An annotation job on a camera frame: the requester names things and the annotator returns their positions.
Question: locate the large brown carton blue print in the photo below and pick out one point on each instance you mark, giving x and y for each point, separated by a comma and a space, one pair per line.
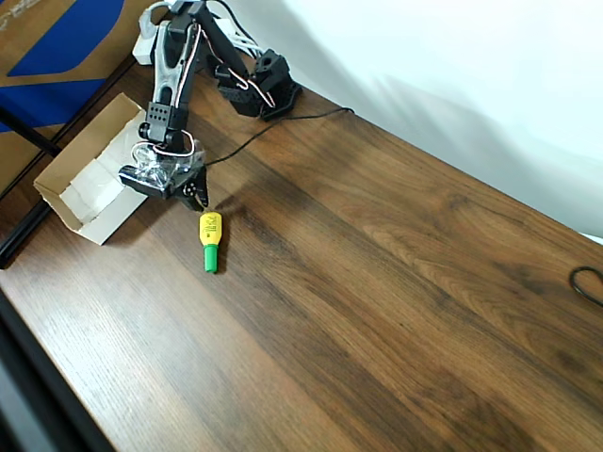
47, 37

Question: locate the black metal pole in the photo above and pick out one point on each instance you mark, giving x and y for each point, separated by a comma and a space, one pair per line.
28, 132

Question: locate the white power strip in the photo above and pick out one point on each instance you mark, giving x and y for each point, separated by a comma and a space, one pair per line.
141, 49

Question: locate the black webcam wrapped in tape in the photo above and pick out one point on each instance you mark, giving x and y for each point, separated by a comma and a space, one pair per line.
141, 181

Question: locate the yellow bottle with green cap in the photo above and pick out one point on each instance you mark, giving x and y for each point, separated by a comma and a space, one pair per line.
210, 228

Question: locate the white cardboard box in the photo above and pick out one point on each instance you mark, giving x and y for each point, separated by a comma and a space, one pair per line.
85, 188

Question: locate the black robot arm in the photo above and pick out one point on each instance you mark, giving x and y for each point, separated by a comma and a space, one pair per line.
162, 80

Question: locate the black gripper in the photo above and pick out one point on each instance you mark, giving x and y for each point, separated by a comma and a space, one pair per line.
189, 190

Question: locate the black metal base bar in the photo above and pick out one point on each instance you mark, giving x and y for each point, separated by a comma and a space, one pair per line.
19, 240

